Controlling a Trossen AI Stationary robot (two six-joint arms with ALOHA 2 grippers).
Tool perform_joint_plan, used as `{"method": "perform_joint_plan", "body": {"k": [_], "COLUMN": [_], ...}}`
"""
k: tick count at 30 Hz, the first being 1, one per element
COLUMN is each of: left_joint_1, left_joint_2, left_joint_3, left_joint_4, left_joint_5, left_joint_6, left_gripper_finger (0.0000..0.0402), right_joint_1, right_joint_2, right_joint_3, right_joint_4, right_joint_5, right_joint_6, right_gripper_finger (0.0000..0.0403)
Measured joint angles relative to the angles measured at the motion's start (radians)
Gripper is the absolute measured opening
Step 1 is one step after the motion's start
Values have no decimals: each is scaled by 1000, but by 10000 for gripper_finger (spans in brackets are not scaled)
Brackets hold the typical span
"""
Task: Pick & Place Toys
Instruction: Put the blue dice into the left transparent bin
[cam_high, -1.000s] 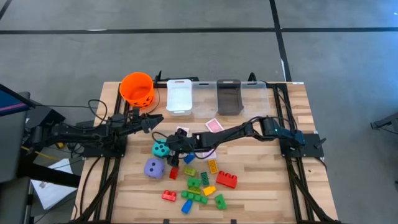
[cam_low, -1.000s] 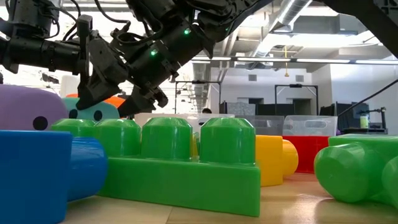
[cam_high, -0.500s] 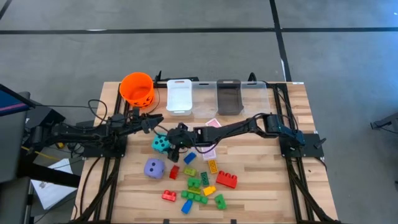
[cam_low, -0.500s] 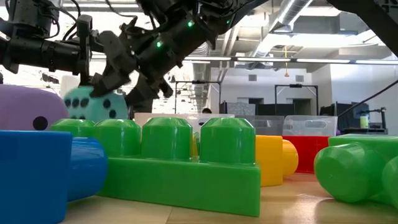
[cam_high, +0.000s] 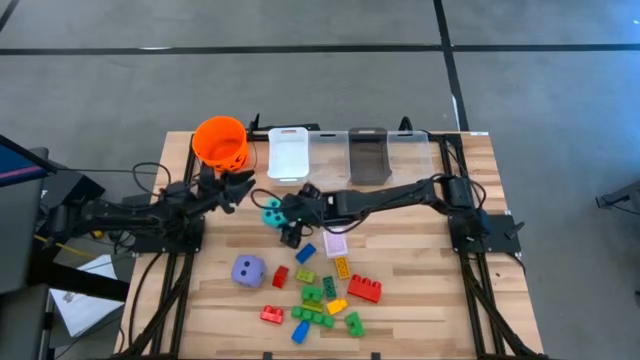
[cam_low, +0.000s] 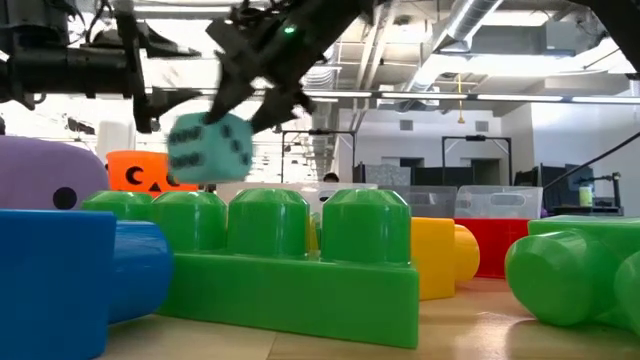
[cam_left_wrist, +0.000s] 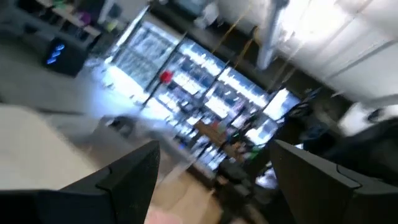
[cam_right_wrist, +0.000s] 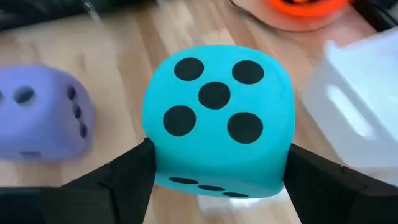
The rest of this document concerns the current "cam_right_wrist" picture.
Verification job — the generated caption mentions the white plastic bin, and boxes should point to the white plastic bin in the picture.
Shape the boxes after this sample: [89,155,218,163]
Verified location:
[302,26,398,188]

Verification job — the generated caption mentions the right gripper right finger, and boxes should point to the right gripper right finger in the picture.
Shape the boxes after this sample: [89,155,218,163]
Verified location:
[283,143,398,224]

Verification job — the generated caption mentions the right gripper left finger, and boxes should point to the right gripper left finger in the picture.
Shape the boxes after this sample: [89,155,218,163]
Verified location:
[0,137,157,224]

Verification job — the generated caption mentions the orange pumpkin bucket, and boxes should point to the orange pumpkin bucket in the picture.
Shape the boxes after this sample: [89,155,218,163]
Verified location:
[230,0,357,32]

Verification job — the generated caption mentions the teal foam die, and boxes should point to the teal foam die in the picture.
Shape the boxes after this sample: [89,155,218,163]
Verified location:
[141,44,296,199]

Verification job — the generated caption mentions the purple foam die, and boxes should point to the purple foam die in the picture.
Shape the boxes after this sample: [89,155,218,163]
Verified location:
[0,63,96,163]

